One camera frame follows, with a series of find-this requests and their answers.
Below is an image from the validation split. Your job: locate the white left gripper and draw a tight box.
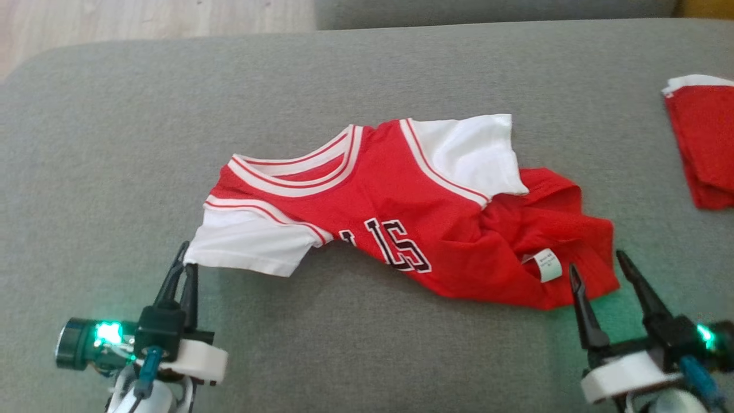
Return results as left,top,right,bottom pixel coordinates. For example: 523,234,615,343
153,241,229,386

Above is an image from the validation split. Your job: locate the grey fabric sofa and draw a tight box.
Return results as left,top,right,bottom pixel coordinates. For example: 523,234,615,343
0,0,734,413

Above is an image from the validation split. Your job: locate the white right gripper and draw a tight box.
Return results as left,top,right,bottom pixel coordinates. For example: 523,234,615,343
568,250,686,404

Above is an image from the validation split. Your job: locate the red white basketball jersey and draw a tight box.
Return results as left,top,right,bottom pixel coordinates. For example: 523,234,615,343
183,114,621,311

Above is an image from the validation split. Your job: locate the red garment stack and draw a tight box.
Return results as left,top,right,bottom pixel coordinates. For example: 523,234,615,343
661,73,734,210

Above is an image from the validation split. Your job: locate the large yellow cushion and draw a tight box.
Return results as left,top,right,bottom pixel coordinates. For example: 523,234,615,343
674,0,734,19

